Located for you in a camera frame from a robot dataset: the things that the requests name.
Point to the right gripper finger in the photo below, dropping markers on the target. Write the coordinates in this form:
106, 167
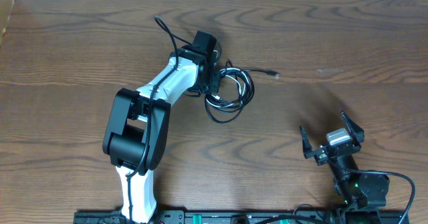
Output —
306, 146
355, 131

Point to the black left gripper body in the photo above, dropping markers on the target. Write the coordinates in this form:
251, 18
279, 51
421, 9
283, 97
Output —
212, 83

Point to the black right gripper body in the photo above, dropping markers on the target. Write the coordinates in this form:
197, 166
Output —
322, 158

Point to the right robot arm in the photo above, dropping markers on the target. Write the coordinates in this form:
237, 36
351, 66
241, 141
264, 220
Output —
364, 192

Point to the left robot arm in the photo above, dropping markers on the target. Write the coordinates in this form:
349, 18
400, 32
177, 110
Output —
136, 133

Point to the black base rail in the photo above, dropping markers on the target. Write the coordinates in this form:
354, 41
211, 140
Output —
299, 216

